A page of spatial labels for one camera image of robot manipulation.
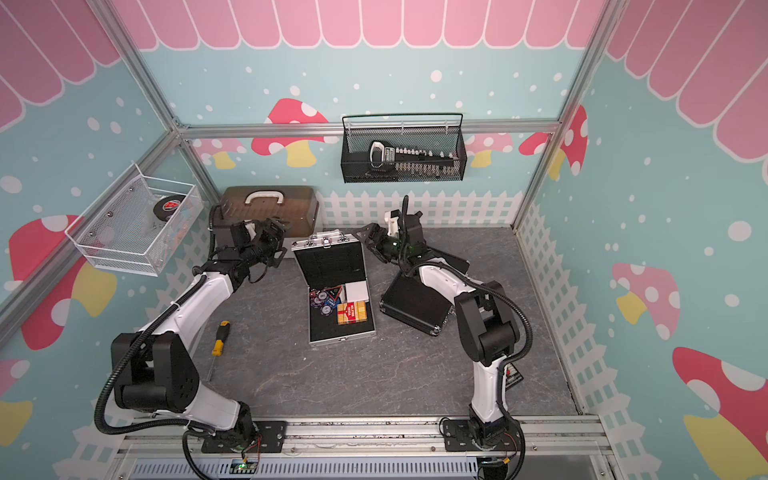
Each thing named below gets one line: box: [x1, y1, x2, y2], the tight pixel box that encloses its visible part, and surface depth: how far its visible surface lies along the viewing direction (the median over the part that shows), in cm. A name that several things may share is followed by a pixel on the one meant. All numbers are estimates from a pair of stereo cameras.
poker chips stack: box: [310, 286, 342, 317], surface depth 99 cm
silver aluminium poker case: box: [291, 230, 377, 345], surface depth 91 cm
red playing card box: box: [346, 302, 356, 324], surface depth 94 cm
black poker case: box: [379, 273, 455, 336], surface depth 92 cm
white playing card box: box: [345, 280, 369, 303], surface depth 99 cm
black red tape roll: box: [153, 194, 186, 222], surface depth 81 cm
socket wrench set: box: [369, 141, 460, 177], surface depth 91 cm
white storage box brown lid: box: [213, 186, 319, 247], surface depth 101 cm
